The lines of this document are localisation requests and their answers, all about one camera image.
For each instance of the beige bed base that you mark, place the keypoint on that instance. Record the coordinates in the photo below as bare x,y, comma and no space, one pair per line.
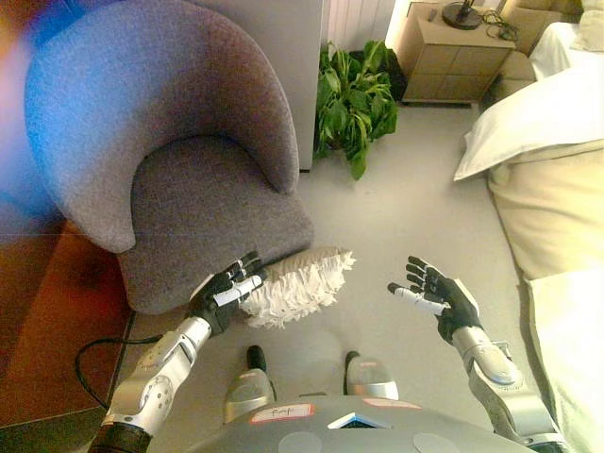
557,212

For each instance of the grey fabric armchair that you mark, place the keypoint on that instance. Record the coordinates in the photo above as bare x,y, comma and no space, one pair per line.
189,198

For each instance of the beige nightstand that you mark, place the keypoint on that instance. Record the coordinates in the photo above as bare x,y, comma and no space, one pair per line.
458,61

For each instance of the silver robot leg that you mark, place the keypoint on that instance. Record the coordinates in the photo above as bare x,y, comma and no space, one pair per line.
250,387
370,377

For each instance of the red-brown wooden cabinet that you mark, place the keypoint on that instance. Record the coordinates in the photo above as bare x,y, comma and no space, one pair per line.
52,330

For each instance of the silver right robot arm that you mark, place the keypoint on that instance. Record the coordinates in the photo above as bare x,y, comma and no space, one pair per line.
500,377

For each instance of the silver right robot leg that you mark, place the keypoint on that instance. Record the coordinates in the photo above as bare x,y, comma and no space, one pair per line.
370,377

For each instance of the white duvet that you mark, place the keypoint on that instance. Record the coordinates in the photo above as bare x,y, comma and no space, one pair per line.
533,113

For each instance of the black lamp base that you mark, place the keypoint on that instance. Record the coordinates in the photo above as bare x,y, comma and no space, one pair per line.
460,16

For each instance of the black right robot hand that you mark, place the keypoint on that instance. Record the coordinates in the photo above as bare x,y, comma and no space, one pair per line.
455,307

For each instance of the silver left robot leg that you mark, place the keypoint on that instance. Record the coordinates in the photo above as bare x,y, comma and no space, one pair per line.
250,387

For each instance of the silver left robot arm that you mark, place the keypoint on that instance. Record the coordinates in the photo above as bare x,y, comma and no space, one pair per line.
156,382

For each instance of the grey robot torso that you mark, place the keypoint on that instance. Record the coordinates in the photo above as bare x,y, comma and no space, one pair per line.
377,434

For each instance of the green potted plant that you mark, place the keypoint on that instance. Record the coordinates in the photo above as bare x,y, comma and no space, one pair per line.
354,104

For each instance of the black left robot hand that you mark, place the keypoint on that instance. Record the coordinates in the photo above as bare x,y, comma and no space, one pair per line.
214,302

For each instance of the white fringed pillow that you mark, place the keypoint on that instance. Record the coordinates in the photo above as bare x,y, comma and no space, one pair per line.
302,288

